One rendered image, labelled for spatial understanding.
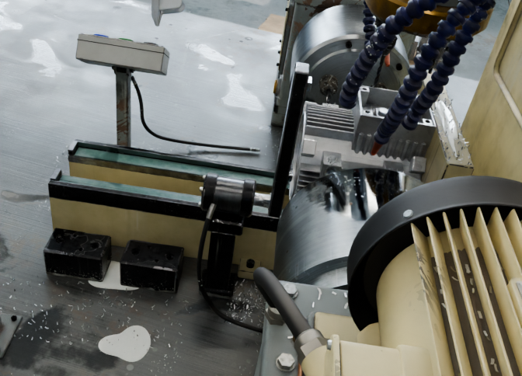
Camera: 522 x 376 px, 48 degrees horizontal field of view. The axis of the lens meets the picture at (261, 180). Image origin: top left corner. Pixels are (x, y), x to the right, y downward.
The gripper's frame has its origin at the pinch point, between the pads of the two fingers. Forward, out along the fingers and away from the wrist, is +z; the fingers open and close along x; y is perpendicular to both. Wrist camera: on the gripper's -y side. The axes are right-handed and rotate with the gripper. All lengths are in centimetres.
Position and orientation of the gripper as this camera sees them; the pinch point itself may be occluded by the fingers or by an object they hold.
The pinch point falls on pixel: (154, 19)
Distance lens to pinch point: 123.4
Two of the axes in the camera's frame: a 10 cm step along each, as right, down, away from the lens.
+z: -1.6, 9.9, 0.7
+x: -0.1, -0.7, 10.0
